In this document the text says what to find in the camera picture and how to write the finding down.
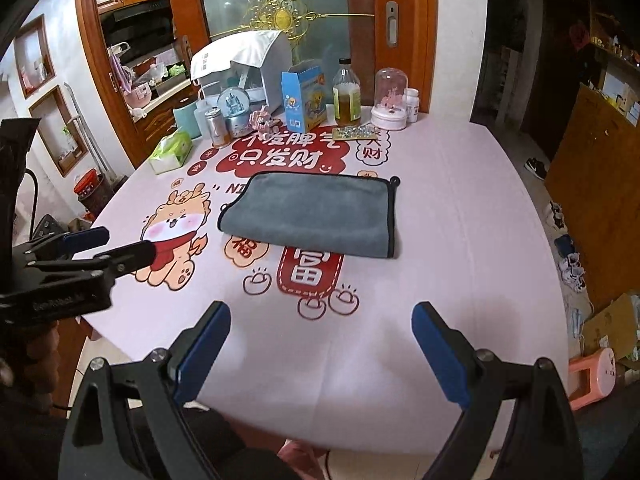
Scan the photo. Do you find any red bucket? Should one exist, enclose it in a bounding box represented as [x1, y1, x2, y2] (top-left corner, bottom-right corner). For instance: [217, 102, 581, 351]
[73, 168, 102, 198]

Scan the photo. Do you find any glass dome pink ornament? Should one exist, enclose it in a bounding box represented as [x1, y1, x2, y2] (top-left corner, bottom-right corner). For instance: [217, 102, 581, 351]
[371, 67, 408, 131]

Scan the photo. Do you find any green tissue pack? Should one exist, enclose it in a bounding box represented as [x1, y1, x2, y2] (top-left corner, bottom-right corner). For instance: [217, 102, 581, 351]
[149, 129, 193, 174]

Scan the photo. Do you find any brown wooden sideboard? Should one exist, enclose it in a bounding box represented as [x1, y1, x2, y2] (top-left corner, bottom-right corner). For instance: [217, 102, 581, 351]
[544, 86, 640, 310]

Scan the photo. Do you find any cardboard box on floor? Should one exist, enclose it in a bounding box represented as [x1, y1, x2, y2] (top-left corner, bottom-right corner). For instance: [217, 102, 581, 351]
[582, 292, 639, 360]

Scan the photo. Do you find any black cable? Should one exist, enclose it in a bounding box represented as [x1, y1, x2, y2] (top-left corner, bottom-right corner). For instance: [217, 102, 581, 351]
[22, 167, 42, 241]

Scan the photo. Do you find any white plastic container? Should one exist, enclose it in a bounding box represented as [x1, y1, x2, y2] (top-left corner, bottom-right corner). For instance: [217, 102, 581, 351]
[194, 88, 212, 136]

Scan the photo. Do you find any light blue container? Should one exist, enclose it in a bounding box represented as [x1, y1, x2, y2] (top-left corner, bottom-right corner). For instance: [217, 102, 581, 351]
[172, 102, 202, 139]

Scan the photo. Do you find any silver metal tin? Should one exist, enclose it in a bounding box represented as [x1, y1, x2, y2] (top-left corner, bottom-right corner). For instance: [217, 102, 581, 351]
[205, 108, 231, 148]

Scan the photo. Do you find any pink printed tablecloth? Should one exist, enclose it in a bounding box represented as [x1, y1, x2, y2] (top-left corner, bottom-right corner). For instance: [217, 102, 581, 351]
[88, 115, 568, 454]

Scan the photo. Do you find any blister pill pack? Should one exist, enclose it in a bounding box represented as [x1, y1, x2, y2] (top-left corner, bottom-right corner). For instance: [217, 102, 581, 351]
[331, 122, 380, 142]

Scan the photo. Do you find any oil bottle yellow label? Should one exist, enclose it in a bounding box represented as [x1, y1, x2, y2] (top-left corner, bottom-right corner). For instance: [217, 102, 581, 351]
[332, 58, 361, 127]

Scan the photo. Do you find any pink plastic stool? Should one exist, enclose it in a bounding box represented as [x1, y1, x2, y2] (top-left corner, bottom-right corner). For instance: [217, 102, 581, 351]
[568, 348, 616, 412]

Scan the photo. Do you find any pink toy figure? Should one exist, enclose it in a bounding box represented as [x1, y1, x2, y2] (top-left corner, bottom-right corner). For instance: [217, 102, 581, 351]
[250, 105, 283, 138]

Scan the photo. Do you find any purple and grey towel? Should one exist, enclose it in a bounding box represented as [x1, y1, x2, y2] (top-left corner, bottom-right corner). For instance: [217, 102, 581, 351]
[217, 171, 400, 259]

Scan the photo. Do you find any blue cardboard box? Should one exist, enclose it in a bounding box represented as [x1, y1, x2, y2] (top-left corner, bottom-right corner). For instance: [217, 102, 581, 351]
[281, 60, 326, 133]

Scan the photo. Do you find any blue snow globe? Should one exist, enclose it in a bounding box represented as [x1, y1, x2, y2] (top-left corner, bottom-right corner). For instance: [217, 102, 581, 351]
[217, 87, 253, 139]

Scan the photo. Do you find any wooden door with handle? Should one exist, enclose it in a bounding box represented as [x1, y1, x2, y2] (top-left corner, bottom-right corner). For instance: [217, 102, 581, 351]
[347, 0, 438, 113]

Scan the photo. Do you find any white pill bottle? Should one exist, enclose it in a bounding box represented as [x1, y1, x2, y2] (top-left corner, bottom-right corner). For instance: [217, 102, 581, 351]
[405, 88, 420, 124]

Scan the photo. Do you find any wooden cabinet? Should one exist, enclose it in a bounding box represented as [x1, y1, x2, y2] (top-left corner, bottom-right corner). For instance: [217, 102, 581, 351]
[75, 0, 209, 167]

